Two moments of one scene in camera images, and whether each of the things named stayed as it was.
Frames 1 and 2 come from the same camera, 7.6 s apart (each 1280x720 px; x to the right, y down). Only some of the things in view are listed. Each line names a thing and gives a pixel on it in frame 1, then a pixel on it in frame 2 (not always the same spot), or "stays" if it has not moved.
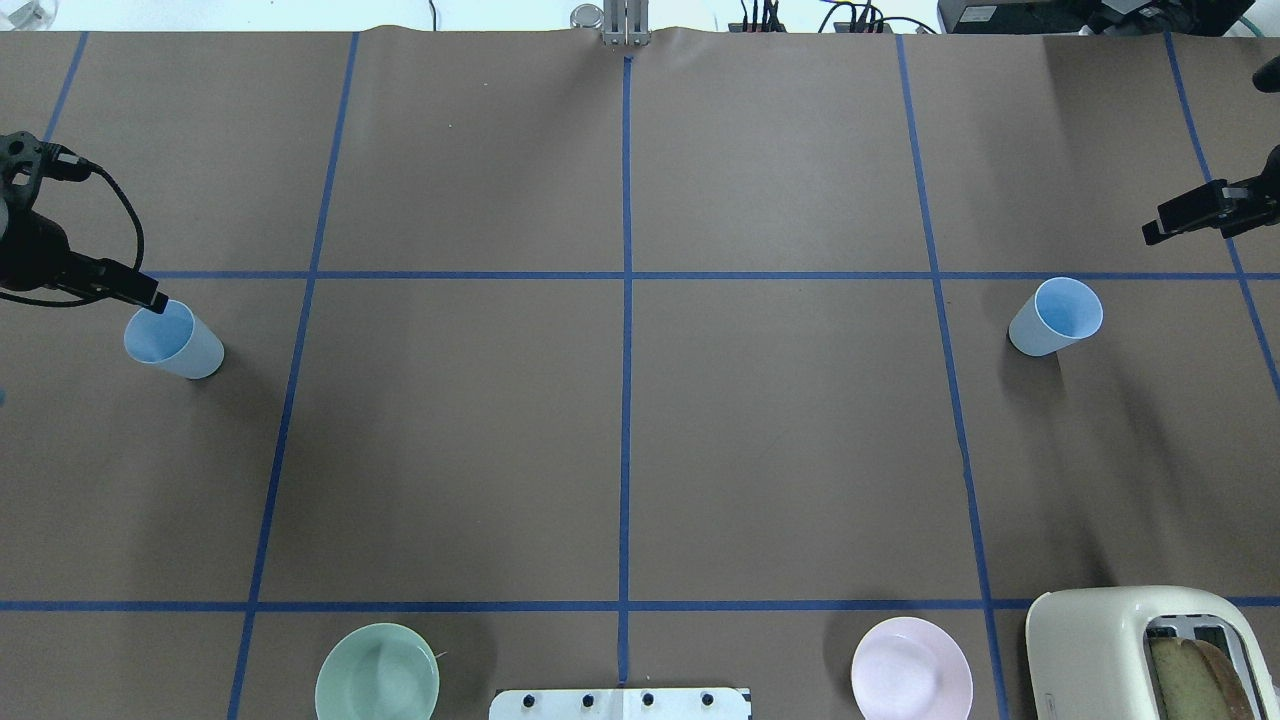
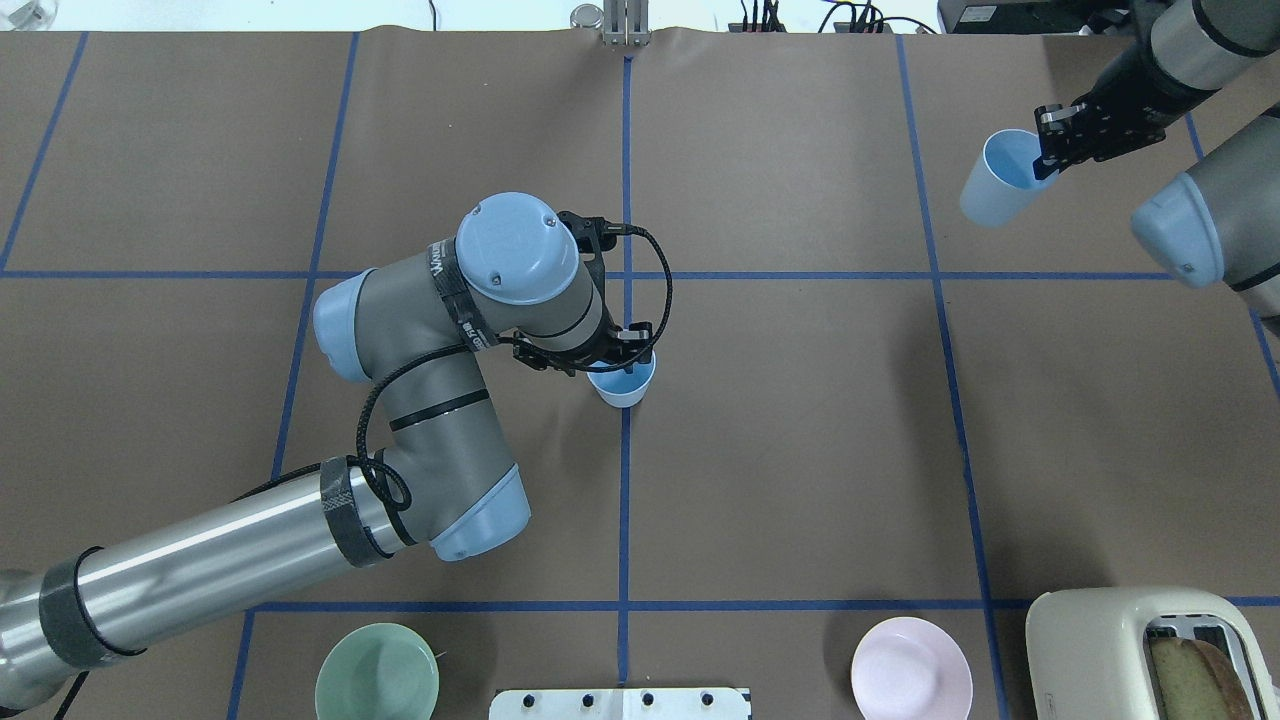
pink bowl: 909,668 stays
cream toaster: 1089,650 stays
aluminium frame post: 626,22 stays
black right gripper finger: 1196,210 → 1046,164
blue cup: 1058,313 → 1003,187
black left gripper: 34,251 → 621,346
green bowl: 379,671 stays
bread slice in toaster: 1196,681 stays
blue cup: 175,340 → 620,389
